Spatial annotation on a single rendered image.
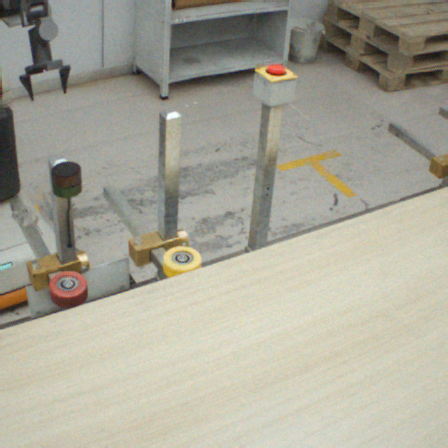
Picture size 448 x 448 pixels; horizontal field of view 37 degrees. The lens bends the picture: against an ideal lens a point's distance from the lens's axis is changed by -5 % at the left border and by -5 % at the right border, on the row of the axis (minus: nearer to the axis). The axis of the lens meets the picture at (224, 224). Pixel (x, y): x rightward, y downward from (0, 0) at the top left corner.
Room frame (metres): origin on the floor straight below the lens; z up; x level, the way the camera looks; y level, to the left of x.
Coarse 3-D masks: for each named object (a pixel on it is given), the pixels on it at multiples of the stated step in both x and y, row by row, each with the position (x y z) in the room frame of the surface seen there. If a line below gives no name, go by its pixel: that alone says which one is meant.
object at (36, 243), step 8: (16, 200) 1.37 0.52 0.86; (16, 208) 1.33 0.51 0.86; (24, 232) 1.26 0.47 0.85; (32, 232) 1.24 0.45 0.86; (32, 240) 1.21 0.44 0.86; (40, 240) 1.22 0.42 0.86; (32, 248) 1.20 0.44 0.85; (40, 248) 1.19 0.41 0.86; (40, 256) 1.16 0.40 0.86; (56, 272) 1.11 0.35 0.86
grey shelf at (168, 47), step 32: (160, 0) 3.76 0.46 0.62; (256, 0) 4.21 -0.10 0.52; (288, 0) 4.22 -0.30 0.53; (160, 32) 3.75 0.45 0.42; (192, 32) 4.29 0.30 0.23; (224, 32) 4.43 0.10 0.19; (256, 32) 4.50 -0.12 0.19; (288, 32) 4.18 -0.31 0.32; (160, 64) 3.74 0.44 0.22; (192, 64) 3.96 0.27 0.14; (224, 64) 4.00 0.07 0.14; (256, 64) 4.06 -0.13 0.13; (160, 96) 3.72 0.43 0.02
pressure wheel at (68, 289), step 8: (64, 272) 1.06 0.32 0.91; (72, 272) 1.06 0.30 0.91; (56, 280) 1.03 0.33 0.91; (64, 280) 1.04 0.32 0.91; (72, 280) 1.04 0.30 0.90; (80, 280) 1.04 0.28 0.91; (56, 288) 1.01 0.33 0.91; (64, 288) 1.01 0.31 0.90; (72, 288) 1.02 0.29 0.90; (80, 288) 1.01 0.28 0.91; (56, 296) 0.99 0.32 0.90; (64, 296) 0.99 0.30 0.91; (72, 296) 0.99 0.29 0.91; (80, 296) 1.00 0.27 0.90; (56, 304) 0.99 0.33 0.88; (64, 304) 0.99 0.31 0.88; (72, 304) 0.99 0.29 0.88; (80, 304) 1.00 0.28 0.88
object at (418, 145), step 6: (390, 126) 2.02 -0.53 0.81; (396, 126) 2.01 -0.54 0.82; (390, 132) 2.01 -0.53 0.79; (396, 132) 1.99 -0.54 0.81; (402, 132) 1.97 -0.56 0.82; (408, 132) 1.97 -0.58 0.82; (402, 138) 1.96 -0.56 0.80; (408, 138) 1.94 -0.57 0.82; (414, 138) 1.93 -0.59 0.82; (408, 144) 1.94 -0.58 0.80; (414, 144) 1.92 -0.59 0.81; (420, 144) 1.90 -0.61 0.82; (426, 144) 1.90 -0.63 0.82; (420, 150) 1.89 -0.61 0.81; (426, 150) 1.87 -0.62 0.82; (432, 150) 1.87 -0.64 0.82; (426, 156) 1.86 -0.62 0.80; (432, 156) 1.84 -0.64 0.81
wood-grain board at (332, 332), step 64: (256, 256) 1.17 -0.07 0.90; (320, 256) 1.19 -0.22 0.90; (384, 256) 1.20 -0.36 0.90; (64, 320) 0.93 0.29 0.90; (128, 320) 0.94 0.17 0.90; (192, 320) 0.96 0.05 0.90; (256, 320) 0.97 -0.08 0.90; (320, 320) 0.99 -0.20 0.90; (384, 320) 0.99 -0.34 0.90; (0, 384) 0.74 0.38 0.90; (64, 384) 0.76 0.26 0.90; (128, 384) 0.78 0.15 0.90; (192, 384) 0.80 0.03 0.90; (256, 384) 0.81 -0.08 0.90; (320, 384) 0.82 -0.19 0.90; (384, 384) 0.82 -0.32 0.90
